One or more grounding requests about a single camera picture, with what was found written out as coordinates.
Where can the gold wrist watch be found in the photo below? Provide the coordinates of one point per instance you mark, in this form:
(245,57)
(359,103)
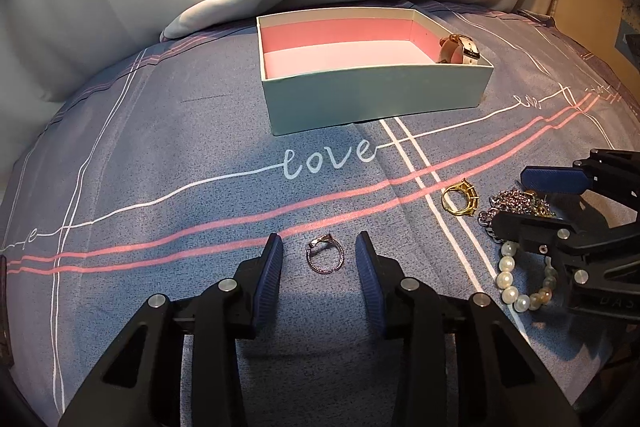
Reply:
(470,52)

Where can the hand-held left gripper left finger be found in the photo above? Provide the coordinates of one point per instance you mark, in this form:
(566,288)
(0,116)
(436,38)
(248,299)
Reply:
(267,287)

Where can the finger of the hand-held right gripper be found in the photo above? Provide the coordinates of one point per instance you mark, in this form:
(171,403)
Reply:
(525,227)
(555,179)

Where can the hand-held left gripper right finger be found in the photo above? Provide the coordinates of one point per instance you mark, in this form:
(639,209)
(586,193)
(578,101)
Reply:
(371,287)

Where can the pale green box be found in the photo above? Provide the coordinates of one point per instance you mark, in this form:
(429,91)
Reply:
(375,102)

